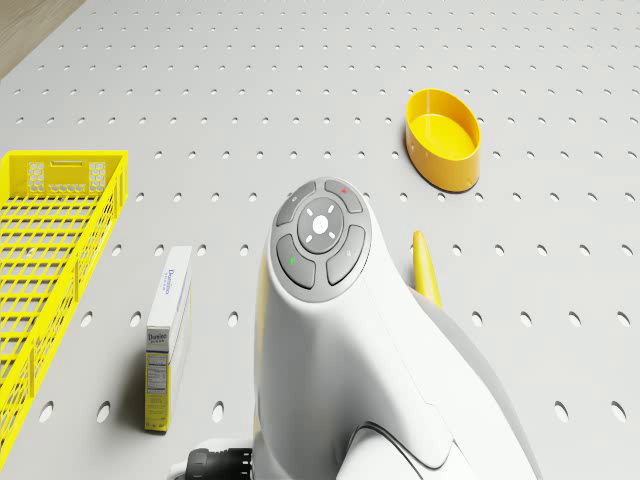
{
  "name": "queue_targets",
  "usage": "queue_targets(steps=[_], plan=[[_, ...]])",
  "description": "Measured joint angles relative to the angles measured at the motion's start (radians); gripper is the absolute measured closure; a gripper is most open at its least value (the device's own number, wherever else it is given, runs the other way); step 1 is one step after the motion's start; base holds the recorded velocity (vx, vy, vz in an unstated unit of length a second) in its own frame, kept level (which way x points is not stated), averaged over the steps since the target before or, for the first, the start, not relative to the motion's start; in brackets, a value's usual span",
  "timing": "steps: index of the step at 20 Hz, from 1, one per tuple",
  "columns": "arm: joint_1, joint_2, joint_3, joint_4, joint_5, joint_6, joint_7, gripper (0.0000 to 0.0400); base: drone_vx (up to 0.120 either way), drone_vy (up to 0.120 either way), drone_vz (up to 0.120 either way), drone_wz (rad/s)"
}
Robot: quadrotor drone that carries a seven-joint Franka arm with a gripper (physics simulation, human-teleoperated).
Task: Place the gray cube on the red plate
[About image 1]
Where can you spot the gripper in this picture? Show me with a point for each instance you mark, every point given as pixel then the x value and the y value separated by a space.
pixel 220 462

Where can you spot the yellow basket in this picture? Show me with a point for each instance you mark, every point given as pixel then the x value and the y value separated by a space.
pixel 50 225

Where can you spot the banana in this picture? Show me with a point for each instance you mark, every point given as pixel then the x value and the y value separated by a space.
pixel 425 270

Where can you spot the yellow bowl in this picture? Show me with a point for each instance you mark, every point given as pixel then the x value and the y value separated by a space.
pixel 450 165

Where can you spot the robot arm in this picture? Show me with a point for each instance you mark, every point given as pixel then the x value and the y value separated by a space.
pixel 340 350

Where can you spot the white and yellow carton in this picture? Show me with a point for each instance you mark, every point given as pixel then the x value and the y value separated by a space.
pixel 167 325

